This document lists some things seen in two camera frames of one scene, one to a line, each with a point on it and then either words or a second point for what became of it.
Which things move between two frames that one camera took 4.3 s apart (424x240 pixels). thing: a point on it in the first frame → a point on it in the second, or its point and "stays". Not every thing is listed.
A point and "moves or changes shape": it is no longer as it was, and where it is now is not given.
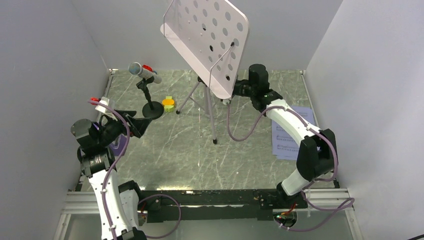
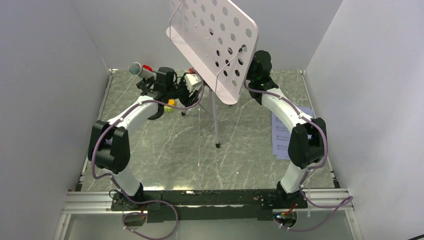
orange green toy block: x=168 y=103 stays
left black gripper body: x=108 y=133 → x=180 y=91
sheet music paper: x=285 y=144 stays
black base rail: x=160 y=205 stays
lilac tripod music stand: x=213 y=34 moves or changes shape
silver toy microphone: x=145 y=71 stays
